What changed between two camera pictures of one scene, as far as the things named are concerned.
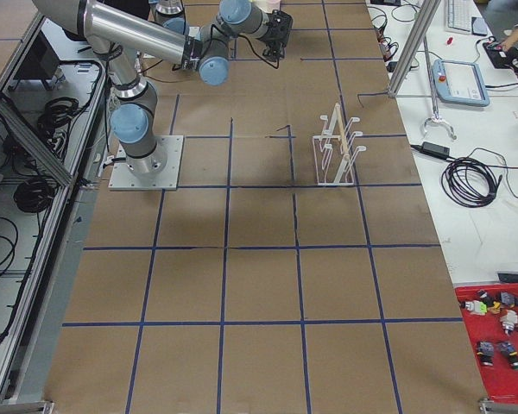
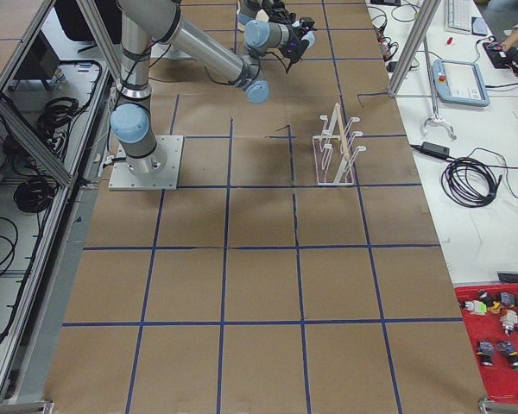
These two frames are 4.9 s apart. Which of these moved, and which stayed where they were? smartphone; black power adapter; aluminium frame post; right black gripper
Moved: right black gripper
Stayed: aluminium frame post; black power adapter; smartphone
